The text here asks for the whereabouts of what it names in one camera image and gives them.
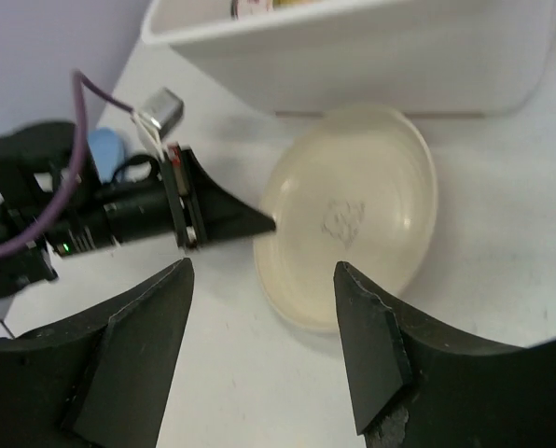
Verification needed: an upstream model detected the white plastic bin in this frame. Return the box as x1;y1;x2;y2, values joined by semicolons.
141;1;556;115

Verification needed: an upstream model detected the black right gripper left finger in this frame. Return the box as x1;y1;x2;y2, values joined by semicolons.
0;259;194;447

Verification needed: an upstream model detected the purple cable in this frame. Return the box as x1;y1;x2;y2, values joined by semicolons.
0;69;134;265

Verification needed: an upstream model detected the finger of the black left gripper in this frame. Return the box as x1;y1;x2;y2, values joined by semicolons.
160;145;276;250

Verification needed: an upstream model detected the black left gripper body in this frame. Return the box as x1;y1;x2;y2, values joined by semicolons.
0;121;173;299

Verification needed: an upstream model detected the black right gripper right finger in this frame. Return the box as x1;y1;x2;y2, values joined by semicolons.
333;261;556;447

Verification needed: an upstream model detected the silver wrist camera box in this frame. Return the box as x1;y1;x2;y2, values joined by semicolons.
140;88;185;134

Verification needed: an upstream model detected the cream oval plate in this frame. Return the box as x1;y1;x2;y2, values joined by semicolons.
254;104;439;333

